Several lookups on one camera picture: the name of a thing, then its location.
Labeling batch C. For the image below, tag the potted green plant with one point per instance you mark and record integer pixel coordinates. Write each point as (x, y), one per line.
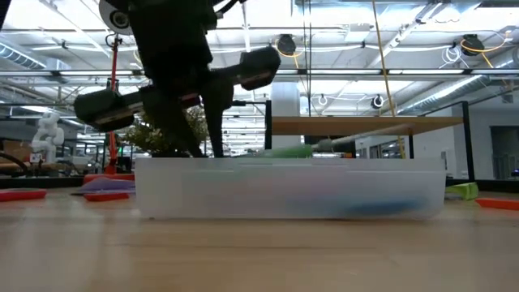
(142, 140)

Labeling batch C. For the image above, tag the pink and clear pencil box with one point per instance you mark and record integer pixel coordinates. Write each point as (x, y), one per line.
(243, 190)

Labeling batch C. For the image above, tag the green sticky notes pad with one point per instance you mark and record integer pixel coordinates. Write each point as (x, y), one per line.
(466, 190)

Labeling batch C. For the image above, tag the white robot figure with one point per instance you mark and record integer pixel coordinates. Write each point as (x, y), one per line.
(48, 136)

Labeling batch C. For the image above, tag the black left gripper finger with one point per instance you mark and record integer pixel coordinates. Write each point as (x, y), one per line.
(217, 109)
(174, 125)

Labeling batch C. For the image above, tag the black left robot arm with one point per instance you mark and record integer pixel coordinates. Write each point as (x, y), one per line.
(174, 12)

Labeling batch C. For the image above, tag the orange eraser with black print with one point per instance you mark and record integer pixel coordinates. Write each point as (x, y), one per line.
(498, 203)

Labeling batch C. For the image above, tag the pale purple sticky notes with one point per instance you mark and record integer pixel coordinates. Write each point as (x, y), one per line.
(105, 184)

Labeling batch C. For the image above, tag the wooden shelf with black frame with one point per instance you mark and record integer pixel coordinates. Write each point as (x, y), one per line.
(365, 125)

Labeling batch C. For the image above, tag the small orange block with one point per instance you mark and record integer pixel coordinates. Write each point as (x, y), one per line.
(106, 197)

